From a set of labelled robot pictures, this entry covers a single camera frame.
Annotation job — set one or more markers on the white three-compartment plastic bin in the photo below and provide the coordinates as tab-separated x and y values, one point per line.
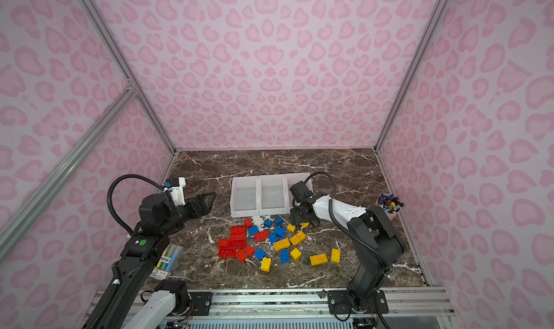
264	195

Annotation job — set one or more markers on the blue lego brick front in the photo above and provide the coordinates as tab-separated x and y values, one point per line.
284	256

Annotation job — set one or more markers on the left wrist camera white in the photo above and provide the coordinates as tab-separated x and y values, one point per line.
174	187

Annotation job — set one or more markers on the yellow lego brick front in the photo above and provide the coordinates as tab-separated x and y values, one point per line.
266	264

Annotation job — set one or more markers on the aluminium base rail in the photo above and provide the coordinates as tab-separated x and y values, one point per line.
177	307

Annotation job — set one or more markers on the blue lego brick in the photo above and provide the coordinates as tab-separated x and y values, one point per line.
259	254
284	256

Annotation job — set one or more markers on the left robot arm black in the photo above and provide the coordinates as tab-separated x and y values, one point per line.
160	215

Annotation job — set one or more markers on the red lego brick pile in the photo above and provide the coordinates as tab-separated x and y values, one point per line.
239	244

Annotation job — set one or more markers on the yellow lego brick long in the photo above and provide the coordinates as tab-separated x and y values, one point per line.
318	260

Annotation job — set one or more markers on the yellow lego brick small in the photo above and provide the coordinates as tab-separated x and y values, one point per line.
295	254

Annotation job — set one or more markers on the clear pack of markers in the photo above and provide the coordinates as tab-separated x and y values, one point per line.
167	262

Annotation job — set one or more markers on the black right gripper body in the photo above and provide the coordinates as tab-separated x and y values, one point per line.
299	212

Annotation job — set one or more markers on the blue lego brick left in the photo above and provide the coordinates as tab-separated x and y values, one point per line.
259	254

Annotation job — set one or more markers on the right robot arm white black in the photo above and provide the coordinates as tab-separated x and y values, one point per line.
377	243

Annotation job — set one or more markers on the pink cup of markers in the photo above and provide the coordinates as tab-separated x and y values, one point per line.
390	203

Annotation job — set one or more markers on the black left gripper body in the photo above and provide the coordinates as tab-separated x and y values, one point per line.
192	205

